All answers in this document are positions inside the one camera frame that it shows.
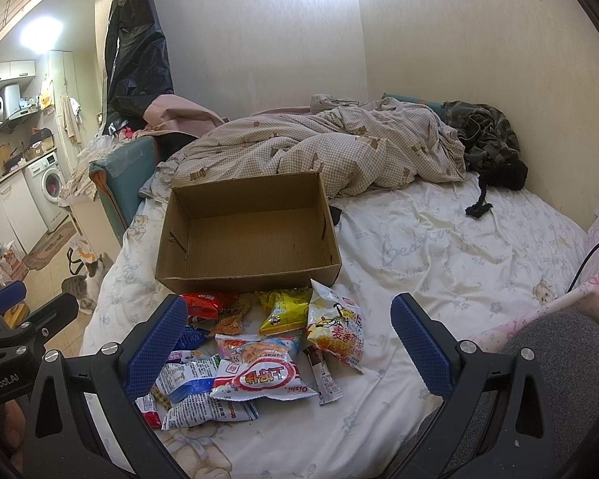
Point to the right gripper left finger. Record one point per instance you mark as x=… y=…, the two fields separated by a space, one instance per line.
x=62 y=440

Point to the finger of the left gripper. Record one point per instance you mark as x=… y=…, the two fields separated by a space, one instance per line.
x=46 y=322
x=12 y=295

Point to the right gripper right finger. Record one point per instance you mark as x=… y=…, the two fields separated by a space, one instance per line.
x=517 y=439

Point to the white blue snack bag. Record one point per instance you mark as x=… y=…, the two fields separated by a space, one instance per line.
x=188 y=386

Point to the red snack bag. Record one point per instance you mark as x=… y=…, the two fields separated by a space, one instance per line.
x=208 y=305

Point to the small white snack bar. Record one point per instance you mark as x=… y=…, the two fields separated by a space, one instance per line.
x=328 y=390

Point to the white red-ring snack bag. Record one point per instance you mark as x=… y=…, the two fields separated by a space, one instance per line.
x=253 y=367

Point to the orange peanut snack bag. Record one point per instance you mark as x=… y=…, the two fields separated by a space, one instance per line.
x=230 y=320

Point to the white orange chip bag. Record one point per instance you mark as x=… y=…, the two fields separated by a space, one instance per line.
x=335 y=325

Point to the yellow snack bag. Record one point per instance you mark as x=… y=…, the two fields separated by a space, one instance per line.
x=287 y=310

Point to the pink snack packet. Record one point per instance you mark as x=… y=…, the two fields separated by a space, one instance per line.
x=186 y=355

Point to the person's left hand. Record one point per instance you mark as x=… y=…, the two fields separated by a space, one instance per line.
x=14 y=428

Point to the grey tabby cat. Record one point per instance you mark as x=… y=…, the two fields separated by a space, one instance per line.
x=86 y=288

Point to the white red shopping bag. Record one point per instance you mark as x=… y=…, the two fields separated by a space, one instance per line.
x=79 y=254

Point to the white kitchen cabinet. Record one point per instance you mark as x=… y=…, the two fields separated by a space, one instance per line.
x=20 y=221

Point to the white washing machine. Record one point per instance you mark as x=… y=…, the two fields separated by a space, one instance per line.
x=45 y=180

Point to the pink floral pillow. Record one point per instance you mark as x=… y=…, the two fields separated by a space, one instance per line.
x=584 y=298

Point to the white floral bed sheet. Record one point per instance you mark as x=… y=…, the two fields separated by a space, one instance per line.
x=472 y=275

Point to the brown cardboard box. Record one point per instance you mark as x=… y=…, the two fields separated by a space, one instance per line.
x=248 y=234

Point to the pink cloth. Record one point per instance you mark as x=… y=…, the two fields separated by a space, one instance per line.
x=170 y=113

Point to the black plastic bag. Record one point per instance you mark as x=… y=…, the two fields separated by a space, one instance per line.
x=137 y=64

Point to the camouflage jacket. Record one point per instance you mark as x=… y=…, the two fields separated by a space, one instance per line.
x=491 y=149

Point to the checked bear-print duvet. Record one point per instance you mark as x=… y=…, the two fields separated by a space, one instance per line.
x=352 y=145

